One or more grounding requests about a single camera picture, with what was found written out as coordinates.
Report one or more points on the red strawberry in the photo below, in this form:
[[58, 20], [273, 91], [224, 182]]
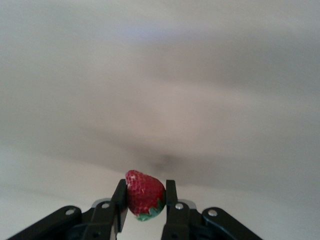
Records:
[[143, 192]]

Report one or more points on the brown table cover sheet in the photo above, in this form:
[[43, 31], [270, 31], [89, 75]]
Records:
[[160, 75]]

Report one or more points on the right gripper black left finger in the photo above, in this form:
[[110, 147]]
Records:
[[105, 220]]

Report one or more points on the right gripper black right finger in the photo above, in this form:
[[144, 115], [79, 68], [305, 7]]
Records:
[[180, 222]]

